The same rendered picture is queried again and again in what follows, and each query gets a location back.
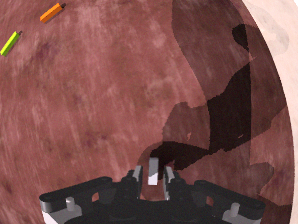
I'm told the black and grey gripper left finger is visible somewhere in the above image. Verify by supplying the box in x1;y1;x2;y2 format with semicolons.
39;166;143;224

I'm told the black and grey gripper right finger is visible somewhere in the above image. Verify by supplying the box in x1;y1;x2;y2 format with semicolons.
163;167;266;224

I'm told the orange rod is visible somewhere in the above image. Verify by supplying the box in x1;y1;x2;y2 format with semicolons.
40;3;62;23

